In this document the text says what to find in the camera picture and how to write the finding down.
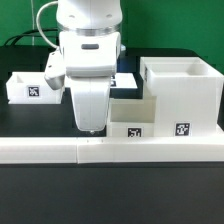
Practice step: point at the white drawer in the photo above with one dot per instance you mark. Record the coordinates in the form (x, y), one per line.
(31, 88)
(131, 117)

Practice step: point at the white drawer rear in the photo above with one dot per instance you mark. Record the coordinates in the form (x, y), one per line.
(31, 88)

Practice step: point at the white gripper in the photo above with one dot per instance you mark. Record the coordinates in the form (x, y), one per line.
(90, 62)

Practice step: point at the white marker plate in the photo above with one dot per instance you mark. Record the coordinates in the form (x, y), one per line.
(123, 81)

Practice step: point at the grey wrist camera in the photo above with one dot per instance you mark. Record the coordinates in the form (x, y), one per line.
(55, 70)

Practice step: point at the white drawer cabinet box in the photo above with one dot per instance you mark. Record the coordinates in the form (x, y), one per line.
(188, 94)

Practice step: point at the white drawer front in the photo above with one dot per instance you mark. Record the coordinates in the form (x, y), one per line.
(131, 117)

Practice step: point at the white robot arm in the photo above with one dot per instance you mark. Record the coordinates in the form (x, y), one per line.
(89, 17)

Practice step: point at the white L-shaped fence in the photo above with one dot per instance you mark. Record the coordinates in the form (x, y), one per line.
(37, 150)

